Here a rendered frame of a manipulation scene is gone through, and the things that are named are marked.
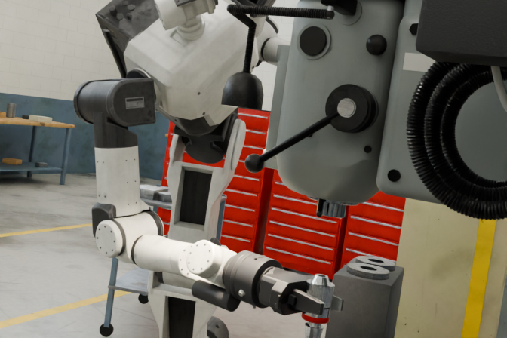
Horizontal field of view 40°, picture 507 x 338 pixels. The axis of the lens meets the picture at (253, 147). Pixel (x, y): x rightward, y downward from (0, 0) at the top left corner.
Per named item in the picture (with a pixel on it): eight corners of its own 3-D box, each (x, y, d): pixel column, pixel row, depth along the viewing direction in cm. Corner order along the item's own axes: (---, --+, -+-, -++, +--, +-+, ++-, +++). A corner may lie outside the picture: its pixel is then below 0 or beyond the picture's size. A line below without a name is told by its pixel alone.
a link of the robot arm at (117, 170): (84, 253, 147) (78, 148, 144) (130, 241, 157) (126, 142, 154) (118, 261, 139) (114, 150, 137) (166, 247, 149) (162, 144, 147)
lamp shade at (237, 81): (225, 105, 126) (231, 71, 125) (265, 110, 124) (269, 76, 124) (216, 103, 119) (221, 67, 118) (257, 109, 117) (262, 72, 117)
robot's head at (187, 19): (160, 21, 147) (152, -8, 140) (204, 6, 149) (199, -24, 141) (170, 44, 144) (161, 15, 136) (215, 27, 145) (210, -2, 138)
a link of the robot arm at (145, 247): (165, 282, 134) (102, 266, 146) (202, 269, 142) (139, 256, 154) (162, 228, 133) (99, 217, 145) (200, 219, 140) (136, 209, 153)
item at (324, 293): (334, 281, 117) (330, 311, 117) (307, 277, 118) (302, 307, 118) (334, 288, 112) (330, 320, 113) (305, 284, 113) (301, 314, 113)
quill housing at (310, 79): (255, 189, 109) (284, -14, 107) (307, 185, 127) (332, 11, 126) (370, 212, 100) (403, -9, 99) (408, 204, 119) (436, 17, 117)
